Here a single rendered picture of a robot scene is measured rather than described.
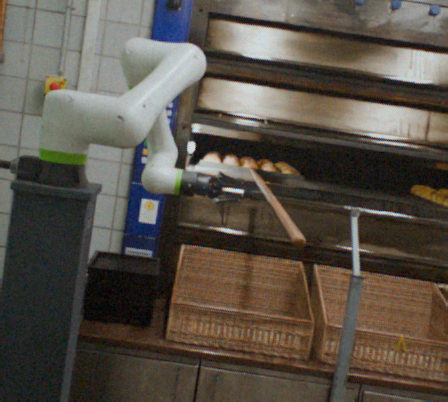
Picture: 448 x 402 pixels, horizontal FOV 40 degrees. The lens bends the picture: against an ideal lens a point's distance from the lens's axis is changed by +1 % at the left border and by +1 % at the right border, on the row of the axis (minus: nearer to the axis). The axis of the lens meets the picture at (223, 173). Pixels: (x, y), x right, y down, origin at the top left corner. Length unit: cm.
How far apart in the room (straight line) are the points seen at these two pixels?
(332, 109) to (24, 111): 137
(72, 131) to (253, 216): 135
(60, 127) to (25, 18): 134
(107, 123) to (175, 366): 113
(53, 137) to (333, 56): 152
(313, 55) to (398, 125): 49
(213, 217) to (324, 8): 105
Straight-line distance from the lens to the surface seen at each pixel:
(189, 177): 215
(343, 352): 236
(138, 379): 244
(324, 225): 285
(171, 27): 277
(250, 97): 277
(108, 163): 282
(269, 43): 279
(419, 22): 294
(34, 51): 290
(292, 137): 263
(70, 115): 162
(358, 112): 284
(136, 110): 158
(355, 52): 284
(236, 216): 280
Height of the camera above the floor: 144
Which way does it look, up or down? 5 degrees down
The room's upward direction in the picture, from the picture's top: 9 degrees clockwise
